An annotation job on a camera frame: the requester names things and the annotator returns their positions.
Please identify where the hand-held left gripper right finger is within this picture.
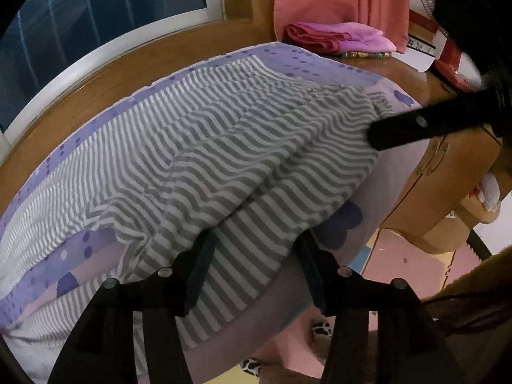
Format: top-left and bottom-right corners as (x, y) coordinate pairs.
(296, 232), (465, 384)

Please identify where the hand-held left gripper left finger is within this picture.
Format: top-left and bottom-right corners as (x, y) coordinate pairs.
(48, 230), (219, 384)

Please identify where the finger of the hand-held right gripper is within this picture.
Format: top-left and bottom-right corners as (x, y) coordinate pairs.
(367, 90), (500, 152)

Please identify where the grey white striped garment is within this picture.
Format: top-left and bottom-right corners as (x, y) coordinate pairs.
(0, 57), (395, 372)

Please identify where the cow print slipper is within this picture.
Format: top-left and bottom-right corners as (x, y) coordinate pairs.
(312, 319), (332, 339)
(241, 358), (263, 377)

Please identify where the purple dotted bed sheet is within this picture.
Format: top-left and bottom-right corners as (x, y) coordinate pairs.
(0, 42), (422, 384)

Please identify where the white paper sheet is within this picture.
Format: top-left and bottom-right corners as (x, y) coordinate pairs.
(404, 34), (436, 73)

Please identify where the floral folded cloth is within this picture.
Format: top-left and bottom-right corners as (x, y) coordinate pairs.
(336, 50), (395, 60)

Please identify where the white plush item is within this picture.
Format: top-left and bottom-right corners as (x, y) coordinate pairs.
(476, 172), (501, 211)

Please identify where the pink folded blanket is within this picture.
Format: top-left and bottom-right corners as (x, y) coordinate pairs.
(285, 21), (397, 54)

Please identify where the person's brown fuzzy robe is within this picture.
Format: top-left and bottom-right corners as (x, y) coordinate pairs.
(424, 244), (512, 369)

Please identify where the wooden platform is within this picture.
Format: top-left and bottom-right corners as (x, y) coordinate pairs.
(0, 0), (505, 254)

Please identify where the white framed window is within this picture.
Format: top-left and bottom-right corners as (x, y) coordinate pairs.
(0, 0), (227, 145)

